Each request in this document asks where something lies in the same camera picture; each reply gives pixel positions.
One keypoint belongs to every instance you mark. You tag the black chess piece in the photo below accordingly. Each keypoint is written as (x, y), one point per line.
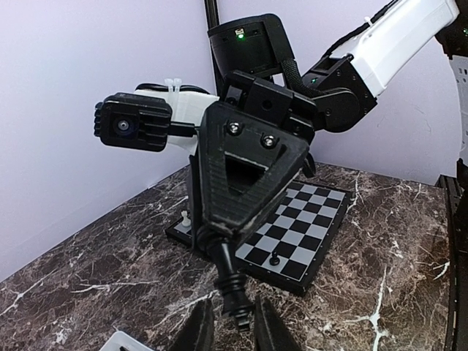
(230, 282)

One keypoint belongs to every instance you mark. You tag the left black frame post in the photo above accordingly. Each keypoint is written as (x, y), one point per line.
(212, 19)

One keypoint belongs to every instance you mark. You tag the white plastic tray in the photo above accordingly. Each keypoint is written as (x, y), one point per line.
(122, 341)

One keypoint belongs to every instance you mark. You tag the right black frame post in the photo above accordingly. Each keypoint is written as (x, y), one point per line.
(455, 190)

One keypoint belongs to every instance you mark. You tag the black grey chessboard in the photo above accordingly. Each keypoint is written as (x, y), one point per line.
(300, 231)

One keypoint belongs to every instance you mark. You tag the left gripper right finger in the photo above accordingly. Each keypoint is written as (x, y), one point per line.
(270, 332)

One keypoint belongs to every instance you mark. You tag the white pawn on board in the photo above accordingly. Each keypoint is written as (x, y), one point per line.
(186, 221)

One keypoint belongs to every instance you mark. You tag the black pawn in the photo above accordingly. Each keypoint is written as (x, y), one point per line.
(274, 259)

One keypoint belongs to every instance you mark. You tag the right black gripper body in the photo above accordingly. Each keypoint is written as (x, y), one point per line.
(278, 106)

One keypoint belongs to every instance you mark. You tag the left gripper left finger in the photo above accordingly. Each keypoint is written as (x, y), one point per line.
(197, 333)

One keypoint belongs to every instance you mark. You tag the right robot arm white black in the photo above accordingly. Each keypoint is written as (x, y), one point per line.
(345, 83)

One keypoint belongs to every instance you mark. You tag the black frame post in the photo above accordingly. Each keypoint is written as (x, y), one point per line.
(212, 19)
(455, 190)

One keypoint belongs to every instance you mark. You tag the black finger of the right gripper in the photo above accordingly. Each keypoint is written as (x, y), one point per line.
(239, 172)

